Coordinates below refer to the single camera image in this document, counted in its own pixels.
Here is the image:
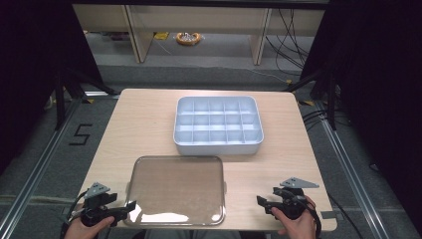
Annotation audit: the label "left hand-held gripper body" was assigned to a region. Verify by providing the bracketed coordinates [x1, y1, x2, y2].
[79, 181, 129, 229]

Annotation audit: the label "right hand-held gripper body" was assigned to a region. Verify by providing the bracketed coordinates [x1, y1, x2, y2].
[272, 176, 320, 221]

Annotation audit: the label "clear plastic lid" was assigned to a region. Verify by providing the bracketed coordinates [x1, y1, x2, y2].
[124, 154, 228, 227]

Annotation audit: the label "pale blue compartment box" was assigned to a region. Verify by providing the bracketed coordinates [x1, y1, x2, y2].
[172, 96, 265, 156]

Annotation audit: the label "person's left hand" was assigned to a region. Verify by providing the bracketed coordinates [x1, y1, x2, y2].
[64, 214, 115, 239]

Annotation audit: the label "person's right hand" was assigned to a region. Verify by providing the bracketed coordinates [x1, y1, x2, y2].
[271, 195, 317, 239]

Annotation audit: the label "black metal stand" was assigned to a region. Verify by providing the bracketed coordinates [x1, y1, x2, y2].
[53, 65, 121, 131]
[282, 66, 338, 131]

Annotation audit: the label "black curtain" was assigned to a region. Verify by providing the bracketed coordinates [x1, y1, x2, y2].
[0, 0, 105, 175]
[299, 0, 422, 230]

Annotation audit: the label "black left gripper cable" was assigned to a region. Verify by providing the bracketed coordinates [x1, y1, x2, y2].
[60, 190, 90, 239]

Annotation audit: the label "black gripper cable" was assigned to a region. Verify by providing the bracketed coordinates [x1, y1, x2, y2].
[300, 195, 323, 239]
[60, 190, 90, 239]

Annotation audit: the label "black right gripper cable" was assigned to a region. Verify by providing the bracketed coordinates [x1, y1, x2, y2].
[300, 195, 323, 239]

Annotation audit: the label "grey table bracket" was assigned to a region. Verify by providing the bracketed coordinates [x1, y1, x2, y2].
[319, 210, 344, 221]

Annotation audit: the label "black floor cable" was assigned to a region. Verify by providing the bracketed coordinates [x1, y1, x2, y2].
[326, 191, 366, 239]

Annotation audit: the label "metal floor rail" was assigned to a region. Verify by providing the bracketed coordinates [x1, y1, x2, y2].
[0, 99, 84, 239]
[316, 102, 390, 239]

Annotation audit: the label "black floor cables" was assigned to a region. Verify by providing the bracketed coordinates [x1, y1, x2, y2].
[301, 109, 328, 131]

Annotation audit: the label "white floor cable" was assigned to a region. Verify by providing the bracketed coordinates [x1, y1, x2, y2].
[244, 67, 291, 84]

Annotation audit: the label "bundle of black cables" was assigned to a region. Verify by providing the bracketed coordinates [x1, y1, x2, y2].
[264, 8, 316, 74]

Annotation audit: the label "orange ring object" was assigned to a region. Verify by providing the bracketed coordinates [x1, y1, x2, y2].
[175, 31, 203, 47]

